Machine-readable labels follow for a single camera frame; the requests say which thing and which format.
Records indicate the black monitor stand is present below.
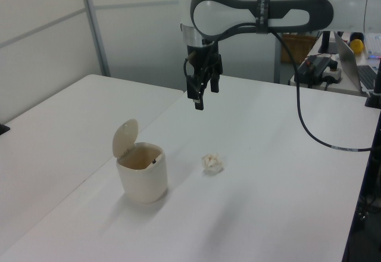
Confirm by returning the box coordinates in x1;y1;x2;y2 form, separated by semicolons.
317;31;339;54

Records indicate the black table frame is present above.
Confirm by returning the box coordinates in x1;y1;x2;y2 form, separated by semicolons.
341;118;381;262

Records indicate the small white lidded bin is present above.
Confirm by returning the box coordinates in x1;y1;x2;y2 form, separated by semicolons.
112;118;169;205

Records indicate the grey partition post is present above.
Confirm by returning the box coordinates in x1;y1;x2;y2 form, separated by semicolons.
79;0;111;79

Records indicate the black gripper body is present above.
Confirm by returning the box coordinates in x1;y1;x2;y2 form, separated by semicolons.
185;43;224;79

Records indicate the brown cardboard box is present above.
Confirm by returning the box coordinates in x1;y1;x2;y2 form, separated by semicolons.
280;33;317;65

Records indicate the grey emergency stop button box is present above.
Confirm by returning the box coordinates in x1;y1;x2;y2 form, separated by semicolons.
320;60;343;85

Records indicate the black mounting pole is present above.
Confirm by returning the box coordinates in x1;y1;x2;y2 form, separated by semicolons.
364;55;381;108

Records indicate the silver laptop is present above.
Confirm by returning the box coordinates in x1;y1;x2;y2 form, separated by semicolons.
333;31;379;93

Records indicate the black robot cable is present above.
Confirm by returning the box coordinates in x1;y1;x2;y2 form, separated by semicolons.
205;20;374;153

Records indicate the white paper ball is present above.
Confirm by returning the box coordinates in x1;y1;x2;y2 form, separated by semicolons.
201;152;224;174

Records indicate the black power supply box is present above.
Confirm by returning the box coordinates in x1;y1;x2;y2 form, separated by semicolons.
296;54;335;86

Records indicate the yellow round object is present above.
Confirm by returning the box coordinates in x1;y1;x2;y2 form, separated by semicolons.
349;38;365;55

